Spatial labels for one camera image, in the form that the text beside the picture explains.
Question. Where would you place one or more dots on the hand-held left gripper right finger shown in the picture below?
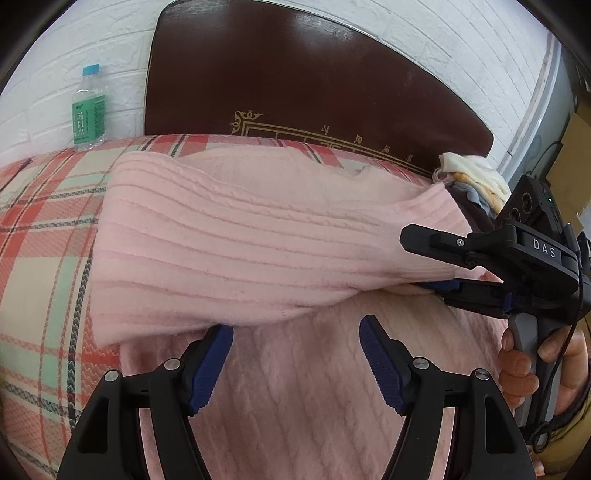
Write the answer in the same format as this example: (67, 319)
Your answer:
(381, 364)

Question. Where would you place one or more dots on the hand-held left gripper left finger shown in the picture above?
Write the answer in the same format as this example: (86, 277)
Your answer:
(210, 369)

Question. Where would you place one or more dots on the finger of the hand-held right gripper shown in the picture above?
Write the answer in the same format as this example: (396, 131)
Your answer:
(461, 293)
(443, 242)

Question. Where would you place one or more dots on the pink knit sweater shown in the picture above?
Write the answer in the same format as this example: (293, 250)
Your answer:
(258, 240)

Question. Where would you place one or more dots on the pile of folded clothes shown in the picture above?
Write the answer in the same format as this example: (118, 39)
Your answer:
(471, 166)

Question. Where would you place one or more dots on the person's right hand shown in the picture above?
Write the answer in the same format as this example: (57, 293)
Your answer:
(515, 378)

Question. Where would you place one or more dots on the dark brown garment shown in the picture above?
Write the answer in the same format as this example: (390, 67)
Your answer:
(475, 214)

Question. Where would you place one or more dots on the light blue garment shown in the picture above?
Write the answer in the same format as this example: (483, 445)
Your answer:
(468, 194)

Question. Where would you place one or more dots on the cardboard box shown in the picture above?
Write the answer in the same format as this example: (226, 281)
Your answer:
(577, 157)

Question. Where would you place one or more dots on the red plaid blanket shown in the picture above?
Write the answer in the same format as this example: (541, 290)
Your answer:
(41, 258)

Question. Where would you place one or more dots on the dark brown headboard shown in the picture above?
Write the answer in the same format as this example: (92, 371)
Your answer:
(295, 78)

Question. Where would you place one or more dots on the green label water bottle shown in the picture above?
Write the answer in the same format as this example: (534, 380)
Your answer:
(88, 115)

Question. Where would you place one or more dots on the white door frame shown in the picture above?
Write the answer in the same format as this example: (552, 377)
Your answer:
(540, 106)

